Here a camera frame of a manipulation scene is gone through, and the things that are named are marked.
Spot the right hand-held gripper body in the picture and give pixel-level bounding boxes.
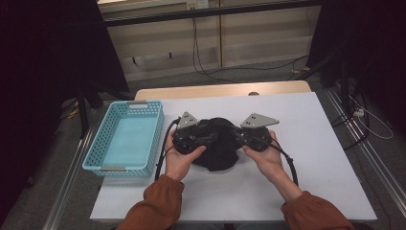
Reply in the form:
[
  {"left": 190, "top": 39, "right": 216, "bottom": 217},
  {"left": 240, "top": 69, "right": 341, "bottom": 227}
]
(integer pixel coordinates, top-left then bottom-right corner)
[{"left": 236, "top": 112, "right": 281, "bottom": 153}]

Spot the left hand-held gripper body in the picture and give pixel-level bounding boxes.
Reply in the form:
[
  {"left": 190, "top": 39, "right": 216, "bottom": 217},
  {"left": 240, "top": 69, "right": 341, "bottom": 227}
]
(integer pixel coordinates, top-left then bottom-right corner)
[{"left": 171, "top": 111, "right": 218, "bottom": 156}]

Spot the black tank top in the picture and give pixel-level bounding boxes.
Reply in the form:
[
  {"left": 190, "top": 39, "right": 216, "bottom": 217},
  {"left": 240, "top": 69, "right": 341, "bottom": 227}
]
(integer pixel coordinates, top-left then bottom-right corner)
[{"left": 191, "top": 117, "right": 245, "bottom": 173}]

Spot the light blue plastic basket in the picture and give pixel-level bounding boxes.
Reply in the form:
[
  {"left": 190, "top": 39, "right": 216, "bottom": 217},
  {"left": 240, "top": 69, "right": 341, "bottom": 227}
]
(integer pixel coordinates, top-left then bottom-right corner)
[{"left": 81, "top": 100, "right": 166, "bottom": 178}]

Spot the person's left hand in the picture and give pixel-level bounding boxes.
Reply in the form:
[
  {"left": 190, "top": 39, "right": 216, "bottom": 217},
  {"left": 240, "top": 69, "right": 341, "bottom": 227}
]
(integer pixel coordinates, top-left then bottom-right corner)
[{"left": 165, "top": 128, "right": 207, "bottom": 182}]

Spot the person's right hand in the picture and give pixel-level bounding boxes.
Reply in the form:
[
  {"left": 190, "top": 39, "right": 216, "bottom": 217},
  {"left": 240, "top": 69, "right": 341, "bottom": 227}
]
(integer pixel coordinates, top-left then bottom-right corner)
[{"left": 242, "top": 129, "right": 285, "bottom": 185}]

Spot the white table cover sheet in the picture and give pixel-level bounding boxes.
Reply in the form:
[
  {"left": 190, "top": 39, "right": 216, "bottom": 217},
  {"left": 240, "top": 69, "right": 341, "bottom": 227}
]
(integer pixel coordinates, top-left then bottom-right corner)
[{"left": 89, "top": 91, "right": 378, "bottom": 222}]

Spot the small wooden piece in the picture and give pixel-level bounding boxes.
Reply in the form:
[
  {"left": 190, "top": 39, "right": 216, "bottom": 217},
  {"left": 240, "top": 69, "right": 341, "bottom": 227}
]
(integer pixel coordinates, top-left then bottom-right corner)
[{"left": 291, "top": 65, "right": 311, "bottom": 75}]

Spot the beige cabinet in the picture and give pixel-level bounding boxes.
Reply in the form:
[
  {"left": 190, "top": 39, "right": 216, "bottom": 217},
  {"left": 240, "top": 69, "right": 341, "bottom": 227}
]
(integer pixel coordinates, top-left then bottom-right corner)
[{"left": 97, "top": 0, "right": 322, "bottom": 82}]

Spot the black metal stand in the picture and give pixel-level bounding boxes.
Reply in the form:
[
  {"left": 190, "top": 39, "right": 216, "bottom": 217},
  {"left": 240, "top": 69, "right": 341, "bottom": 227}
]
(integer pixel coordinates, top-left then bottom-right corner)
[
  {"left": 75, "top": 82, "right": 135, "bottom": 140},
  {"left": 293, "top": 52, "right": 352, "bottom": 113}
]

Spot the black metal bar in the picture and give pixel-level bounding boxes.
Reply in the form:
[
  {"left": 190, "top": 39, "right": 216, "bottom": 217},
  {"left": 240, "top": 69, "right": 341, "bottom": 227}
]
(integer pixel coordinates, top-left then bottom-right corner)
[{"left": 103, "top": 0, "right": 324, "bottom": 28}]

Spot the black curtain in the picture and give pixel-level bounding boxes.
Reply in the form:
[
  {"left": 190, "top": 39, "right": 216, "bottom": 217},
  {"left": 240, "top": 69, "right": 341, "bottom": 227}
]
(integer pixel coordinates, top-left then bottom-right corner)
[
  {"left": 0, "top": 0, "right": 130, "bottom": 219},
  {"left": 307, "top": 0, "right": 406, "bottom": 135}
]

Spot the right hand-held gripper cable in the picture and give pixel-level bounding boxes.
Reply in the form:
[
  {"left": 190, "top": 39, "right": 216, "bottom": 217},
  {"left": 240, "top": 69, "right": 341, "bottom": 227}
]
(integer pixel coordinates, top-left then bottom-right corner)
[{"left": 269, "top": 142, "right": 300, "bottom": 187}]

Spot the black floor cable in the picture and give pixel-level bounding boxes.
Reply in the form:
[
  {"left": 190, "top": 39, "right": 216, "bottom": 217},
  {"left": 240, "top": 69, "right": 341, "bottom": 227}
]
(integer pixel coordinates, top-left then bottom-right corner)
[
  {"left": 193, "top": 17, "right": 310, "bottom": 78},
  {"left": 192, "top": 17, "right": 238, "bottom": 84}
]

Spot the black cable bundle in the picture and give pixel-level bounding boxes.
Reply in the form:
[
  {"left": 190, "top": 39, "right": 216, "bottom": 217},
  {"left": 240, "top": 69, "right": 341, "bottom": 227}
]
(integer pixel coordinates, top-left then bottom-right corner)
[{"left": 329, "top": 92, "right": 372, "bottom": 151}]

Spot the aluminium floor rail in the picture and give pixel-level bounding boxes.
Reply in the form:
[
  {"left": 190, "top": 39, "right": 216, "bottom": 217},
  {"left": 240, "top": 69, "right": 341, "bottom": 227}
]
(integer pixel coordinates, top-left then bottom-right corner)
[
  {"left": 325, "top": 87, "right": 406, "bottom": 219},
  {"left": 42, "top": 104, "right": 97, "bottom": 230}
]

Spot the yellow cable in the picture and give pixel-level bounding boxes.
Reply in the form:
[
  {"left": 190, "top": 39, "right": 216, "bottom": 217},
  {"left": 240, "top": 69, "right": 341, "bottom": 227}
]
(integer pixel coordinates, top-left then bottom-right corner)
[{"left": 65, "top": 106, "right": 80, "bottom": 120}]

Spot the white cable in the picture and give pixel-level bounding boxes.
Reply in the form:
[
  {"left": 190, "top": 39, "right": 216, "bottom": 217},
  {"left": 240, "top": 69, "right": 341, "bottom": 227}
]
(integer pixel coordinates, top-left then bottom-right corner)
[{"left": 349, "top": 95, "right": 395, "bottom": 141}]

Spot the white wall socket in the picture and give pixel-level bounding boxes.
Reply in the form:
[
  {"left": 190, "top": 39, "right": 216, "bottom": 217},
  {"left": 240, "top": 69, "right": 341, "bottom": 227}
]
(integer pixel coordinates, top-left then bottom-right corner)
[{"left": 186, "top": 0, "right": 209, "bottom": 10}]

